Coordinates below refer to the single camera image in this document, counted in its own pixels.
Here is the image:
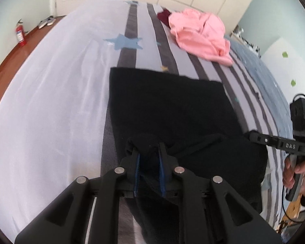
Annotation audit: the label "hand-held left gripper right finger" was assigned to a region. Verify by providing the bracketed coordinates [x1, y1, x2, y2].
[158, 142, 282, 244]

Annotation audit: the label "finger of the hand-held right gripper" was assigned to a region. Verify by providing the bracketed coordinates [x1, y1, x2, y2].
[244, 130, 279, 147]

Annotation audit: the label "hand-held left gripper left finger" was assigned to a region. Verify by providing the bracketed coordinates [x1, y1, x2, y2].
[14, 147, 143, 244]

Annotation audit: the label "black printed t-shirt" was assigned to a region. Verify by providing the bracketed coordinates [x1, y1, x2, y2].
[109, 67, 268, 244]

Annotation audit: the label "white headboard green stickers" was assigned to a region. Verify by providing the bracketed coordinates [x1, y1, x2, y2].
[260, 37, 305, 102]

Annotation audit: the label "white nightstand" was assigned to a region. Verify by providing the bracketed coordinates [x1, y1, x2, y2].
[231, 25, 261, 54]

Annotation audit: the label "pink garment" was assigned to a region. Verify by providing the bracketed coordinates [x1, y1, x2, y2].
[168, 8, 234, 67]

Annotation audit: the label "bed with striped star sheet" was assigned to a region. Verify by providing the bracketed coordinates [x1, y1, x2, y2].
[0, 0, 295, 244]

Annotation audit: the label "maroon garment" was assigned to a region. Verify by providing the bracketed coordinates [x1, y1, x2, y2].
[157, 9, 172, 27]

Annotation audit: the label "red fire extinguisher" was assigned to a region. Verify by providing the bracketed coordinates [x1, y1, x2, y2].
[15, 19, 27, 47]

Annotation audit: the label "black cable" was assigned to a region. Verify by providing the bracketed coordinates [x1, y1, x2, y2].
[282, 185, 304, 223]

